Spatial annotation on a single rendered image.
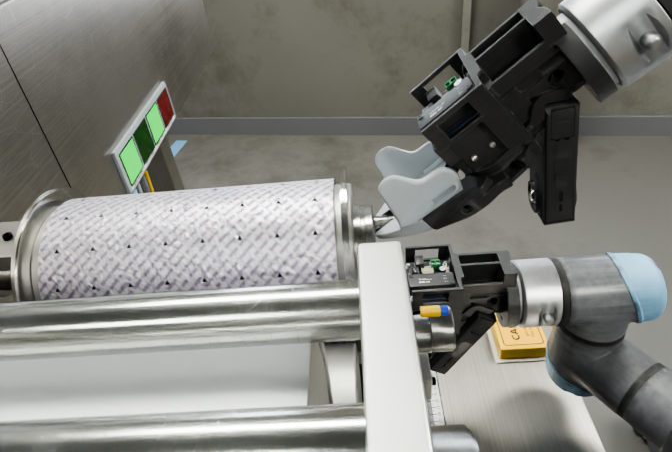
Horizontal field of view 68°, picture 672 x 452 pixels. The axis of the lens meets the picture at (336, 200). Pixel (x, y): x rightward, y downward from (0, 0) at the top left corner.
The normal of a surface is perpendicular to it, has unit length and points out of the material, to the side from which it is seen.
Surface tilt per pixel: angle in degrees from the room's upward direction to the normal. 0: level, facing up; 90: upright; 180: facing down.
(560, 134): 88
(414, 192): 90
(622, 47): 79
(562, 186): 88
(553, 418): 0
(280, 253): 46
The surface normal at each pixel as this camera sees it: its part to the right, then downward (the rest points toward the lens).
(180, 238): -0.08, -0.36
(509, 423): -0.10, -0.80
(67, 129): 1.00, -0.07
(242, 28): -0.18, 0.59
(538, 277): -0.10, -0.59
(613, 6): -0.53, 0.00
